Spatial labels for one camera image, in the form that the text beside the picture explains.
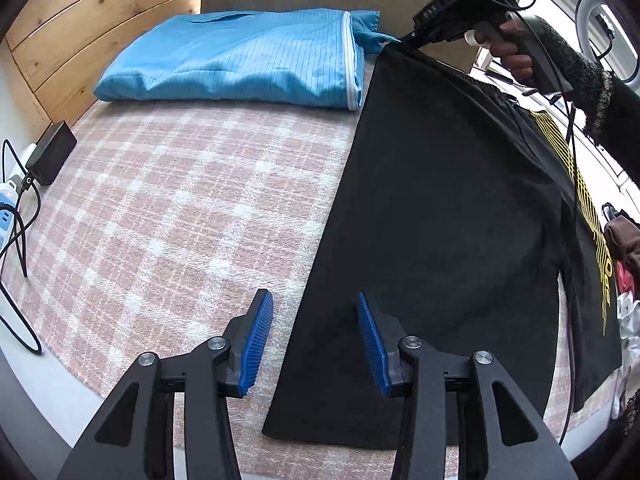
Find white blue power strip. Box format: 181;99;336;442
0;143;36;248

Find black power cable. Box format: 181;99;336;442
0;138;44;356

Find right forearm dark sleeve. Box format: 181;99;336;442
527;18;640;185

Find pink garment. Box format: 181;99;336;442
615;261;638;300

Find pink plaid table cloth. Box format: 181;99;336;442
2;52;622;478

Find pine wood headboard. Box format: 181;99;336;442
6;0;201;124

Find black charger brick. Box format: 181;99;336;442
25;122;77;186

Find white shirt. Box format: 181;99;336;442
612;292;639;419

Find black yellow sports sweatshirt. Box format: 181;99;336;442
262;45;622;450

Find brown fleece garment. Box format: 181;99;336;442
604;217;640;285

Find person right hand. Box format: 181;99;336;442
488;36;535;87

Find folded blue garment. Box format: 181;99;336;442
93;9;393;110

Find white ring light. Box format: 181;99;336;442
574;0;639;92

